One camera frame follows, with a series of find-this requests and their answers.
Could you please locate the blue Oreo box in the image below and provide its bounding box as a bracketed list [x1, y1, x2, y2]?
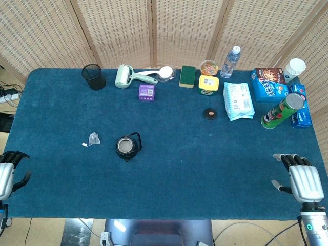
[288, 83, 313, 129]

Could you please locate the orange-lidded snack cup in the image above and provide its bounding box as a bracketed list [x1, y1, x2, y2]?
[200, 59, 219, 77]

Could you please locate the white floor cable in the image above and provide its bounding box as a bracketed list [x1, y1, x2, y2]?
[214, 221, 282, 246]

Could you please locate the dark robot base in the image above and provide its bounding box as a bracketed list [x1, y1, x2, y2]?
[104, 219, 214, 246]

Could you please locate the small black round lid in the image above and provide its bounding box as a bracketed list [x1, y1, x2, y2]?
[203, 108, 219, 120]

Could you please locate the yellow box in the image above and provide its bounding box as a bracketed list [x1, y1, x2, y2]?
[198, 75, 220, 96]

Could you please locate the white power strip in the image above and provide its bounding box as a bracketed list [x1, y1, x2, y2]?
[0, 92, 21, 104]

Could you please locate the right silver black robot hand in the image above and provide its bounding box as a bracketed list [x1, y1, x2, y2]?
[271, 153, 325, 204]

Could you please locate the light blue wet wipes pack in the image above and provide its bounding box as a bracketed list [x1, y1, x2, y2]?
[223, 81, 256, 122]

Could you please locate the green and yellow sponge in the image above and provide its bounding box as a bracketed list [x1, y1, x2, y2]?
[179, 65, 196, 89]

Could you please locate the black box on floor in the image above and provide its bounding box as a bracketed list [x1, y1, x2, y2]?
[0, 112, 13, 133]

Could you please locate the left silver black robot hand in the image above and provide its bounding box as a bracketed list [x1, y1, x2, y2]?
[0, 151, 32, 202]

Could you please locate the clear plastic water bottle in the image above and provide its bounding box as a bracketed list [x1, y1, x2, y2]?
[220, 45, 242, 79]

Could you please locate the black mesh pen holder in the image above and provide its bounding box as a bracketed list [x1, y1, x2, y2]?
[81, 63, 107, 91]

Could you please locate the black teapot with handle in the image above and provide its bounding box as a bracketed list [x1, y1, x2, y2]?
[115, 132, 143, 162]

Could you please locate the green chips can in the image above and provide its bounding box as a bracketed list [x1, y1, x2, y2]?
[260, 93, 306, 130]

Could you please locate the white paper cup stack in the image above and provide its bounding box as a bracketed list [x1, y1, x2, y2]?
[282, 58, 307, 84]

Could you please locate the black floor cable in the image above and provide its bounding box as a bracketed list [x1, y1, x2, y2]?
[266, 220, 303, 246]

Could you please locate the blue cookie box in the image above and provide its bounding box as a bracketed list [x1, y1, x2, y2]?
[250, 67, 290, 103]

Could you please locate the small purple box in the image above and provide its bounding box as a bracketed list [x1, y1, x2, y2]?
[138, 84, 156, 103]

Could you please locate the white round long-handled brush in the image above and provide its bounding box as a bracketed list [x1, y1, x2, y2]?
[134, 65, 177, 83]

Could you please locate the bamboo folding screen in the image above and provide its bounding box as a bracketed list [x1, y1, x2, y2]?
[0, 0, 328, 146]

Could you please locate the pale green lint roller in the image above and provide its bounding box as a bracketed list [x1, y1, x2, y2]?
[114, 64, 159, 89]

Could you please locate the pyramid tea bag with tag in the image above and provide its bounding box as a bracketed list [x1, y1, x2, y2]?
[81, 132, 101, 148]

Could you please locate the blue table cloth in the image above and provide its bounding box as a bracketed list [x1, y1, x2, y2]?
[1, 67, 328, 221]

